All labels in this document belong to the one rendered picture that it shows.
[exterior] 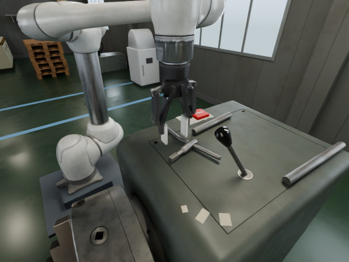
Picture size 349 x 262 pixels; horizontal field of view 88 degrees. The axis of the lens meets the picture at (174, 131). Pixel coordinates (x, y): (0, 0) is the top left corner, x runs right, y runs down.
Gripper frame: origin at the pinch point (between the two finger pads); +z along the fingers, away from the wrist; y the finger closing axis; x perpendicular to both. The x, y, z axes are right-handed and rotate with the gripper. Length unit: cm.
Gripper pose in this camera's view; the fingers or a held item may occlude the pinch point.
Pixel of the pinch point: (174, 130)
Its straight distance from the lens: 54.9
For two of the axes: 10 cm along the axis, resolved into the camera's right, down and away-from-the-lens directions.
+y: -8.5, 2.9, -4.5
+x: 5.3, 4.6, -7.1
